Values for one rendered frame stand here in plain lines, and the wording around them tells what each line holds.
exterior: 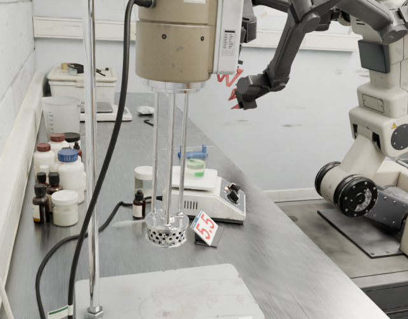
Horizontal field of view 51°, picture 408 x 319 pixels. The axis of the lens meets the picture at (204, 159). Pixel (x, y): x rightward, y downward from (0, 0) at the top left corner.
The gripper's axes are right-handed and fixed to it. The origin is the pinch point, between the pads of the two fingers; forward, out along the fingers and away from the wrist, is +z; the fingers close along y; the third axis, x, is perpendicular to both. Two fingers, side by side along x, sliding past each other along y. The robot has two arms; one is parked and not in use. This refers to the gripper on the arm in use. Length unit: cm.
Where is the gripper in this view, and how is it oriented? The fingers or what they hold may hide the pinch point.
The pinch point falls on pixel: (231, 104)
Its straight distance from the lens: 165.5
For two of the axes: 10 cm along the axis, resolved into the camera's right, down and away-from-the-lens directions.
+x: 7.6, -1.8, 6.2
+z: -5.8, 2.5, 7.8
